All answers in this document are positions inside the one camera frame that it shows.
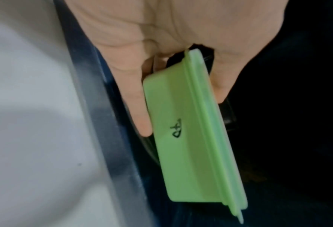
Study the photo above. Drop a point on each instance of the green plastic container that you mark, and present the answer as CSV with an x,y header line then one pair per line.
x,y
183,150

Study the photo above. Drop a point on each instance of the person's left hand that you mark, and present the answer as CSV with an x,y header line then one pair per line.
x,y
169,24

